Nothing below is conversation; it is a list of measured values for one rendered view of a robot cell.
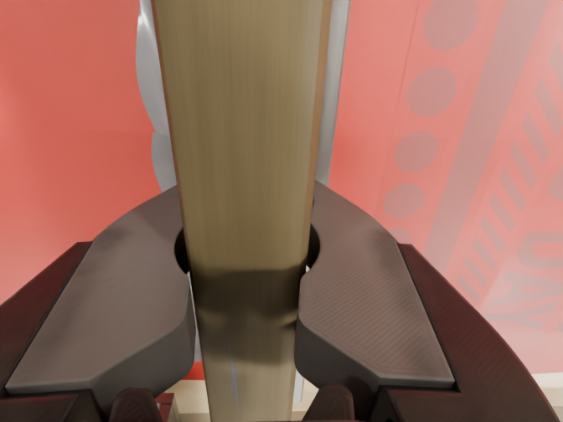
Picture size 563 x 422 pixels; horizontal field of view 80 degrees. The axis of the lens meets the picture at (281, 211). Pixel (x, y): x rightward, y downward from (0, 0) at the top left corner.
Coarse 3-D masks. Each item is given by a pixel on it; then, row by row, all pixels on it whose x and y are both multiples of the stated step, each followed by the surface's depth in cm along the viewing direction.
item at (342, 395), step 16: (336, 384) 5; (128, 400) 5; (144, 400) 5; (320, 400) 5; (336, 400) 5; (352, 400) 5; (112, 416) 5; (128, 416) 5; (144, 416) 5; (160, 416) 5; (304, 416) 5; (320, 416) 5; (336, 416) 5; (352, 416) 5
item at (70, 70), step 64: (0, 0) 13; (64, 0) 13; (128, 0) 13; (384, 0) 14; (0, 64) 14; (64, 64) 15; (128, 64) 15; (384, 64) 15; (0, 128) 16; (64, 128) 16; (128, 128) 16; (384, 128) 17
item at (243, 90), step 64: (192, 0) 5; (256, 0) 5; (320, 0) 5; (192, 64) 6; (256, 64) 6; (320, 64) 6; (192, 128) 6; (256, 128) 6; (192, 192) 7; (256, 192) 7; (192, 256) 8; (256, 256) 8; (256, 320) 9; (256, 384) 10
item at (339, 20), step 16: (336, 0) 11; (336, 16) 11; (336, 32) 11; (336, 48) 11; (336, 64) 12; (336, 80) 12; (336, 96) 12; (336, 112) 12; (320, 128) 13; (320, 144) 13; (320, 160) 13; (320, 176) 14
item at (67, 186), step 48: (0, 144) 16; (48, 144) 16; (96, 144) 16; (144, 144) 17; (336, 144) 17; (384, 144) 17; (0, 192) 18; (48, 192) 18; (96, 192) 18; (144, 192) 18; (336, 192) 18; (0, 240) 19; (48, 240) 19; (0, 288) 21; (528, 336) 26
